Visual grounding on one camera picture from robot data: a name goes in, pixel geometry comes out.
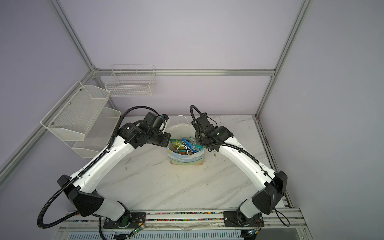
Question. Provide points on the blue snack packet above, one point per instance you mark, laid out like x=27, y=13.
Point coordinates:
x=190, y=146

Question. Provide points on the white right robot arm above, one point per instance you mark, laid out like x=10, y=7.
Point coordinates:
x=270, y=185

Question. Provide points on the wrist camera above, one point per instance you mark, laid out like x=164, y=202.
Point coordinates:
x=202, y=123
x=153, y=122

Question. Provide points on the white mesh shelf upper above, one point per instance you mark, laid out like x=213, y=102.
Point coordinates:
x=72, y=118

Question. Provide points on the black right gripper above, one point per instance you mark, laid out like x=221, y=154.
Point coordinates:
x=195, y=136

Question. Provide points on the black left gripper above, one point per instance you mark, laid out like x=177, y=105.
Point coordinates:
x=166, y=138

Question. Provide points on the aluminium frame posts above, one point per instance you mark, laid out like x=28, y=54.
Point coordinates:
x=12, y=164

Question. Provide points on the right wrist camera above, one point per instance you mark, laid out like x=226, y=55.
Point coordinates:
x=202, y=123

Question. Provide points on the teal Fox's candy bag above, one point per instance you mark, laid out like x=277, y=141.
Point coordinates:
x=195, y=147

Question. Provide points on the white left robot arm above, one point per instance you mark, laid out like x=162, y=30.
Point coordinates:
x=80, y=187

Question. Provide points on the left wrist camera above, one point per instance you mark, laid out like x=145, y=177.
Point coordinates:
x=153, y=122

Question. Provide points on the green candy bag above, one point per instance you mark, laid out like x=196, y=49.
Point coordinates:
x=176, y=143

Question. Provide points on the white printed paper bag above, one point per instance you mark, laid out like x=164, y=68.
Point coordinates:
x=183, y=130

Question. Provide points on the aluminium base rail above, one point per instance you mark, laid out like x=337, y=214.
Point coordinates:
x=287, y=224

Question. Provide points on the white wire basket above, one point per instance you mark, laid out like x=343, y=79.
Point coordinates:
x=131, y=81

